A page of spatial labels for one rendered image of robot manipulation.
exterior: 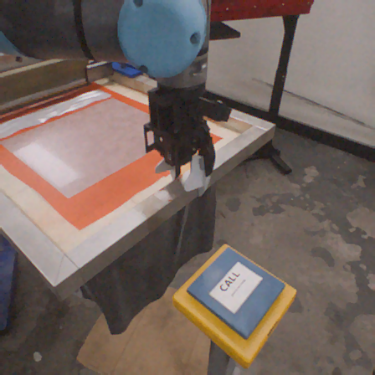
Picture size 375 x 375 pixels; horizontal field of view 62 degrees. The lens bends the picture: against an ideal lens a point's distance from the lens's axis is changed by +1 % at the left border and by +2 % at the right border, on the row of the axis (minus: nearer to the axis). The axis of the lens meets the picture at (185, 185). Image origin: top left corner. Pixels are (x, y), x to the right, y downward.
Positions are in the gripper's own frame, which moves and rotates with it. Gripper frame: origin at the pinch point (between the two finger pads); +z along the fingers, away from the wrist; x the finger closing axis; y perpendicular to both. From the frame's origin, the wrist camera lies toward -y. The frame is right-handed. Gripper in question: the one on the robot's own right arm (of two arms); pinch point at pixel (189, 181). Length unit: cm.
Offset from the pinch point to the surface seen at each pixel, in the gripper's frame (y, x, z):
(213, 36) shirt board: -93, -66, 3
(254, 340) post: 15.8, 24.7, 2.8
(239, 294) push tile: 12.8, 20.2, 1.0
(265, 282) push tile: 8.8, 21.9, 1.1
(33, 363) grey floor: 38, -49, 98
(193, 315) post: 18.4, 16.9, 3.0
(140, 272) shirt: 8.7, -8.5, 28.6
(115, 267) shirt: 14.8, -8.3, 19.8
